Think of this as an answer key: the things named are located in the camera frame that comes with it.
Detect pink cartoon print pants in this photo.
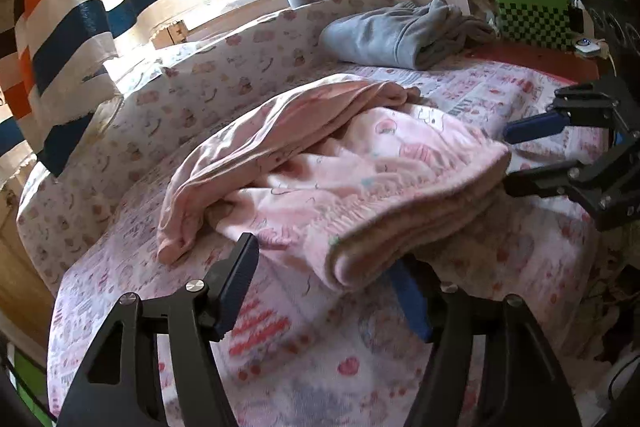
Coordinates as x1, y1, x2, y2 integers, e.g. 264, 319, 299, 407
157, 75, 511, 293

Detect red board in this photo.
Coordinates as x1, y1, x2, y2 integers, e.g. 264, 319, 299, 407
465, 41, 600, 83

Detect green checkered box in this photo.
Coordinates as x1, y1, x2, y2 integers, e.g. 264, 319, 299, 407
495, 0, 570, 51

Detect grey folded sweatpants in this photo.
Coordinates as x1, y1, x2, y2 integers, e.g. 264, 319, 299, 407
319, 0, 496, 70

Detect pink print bed sheet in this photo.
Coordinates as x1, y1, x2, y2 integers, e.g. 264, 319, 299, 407
48, 57, 608, 426

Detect bear print bed bumper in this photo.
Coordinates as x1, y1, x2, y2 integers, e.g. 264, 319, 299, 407
17, 0, 398, 293

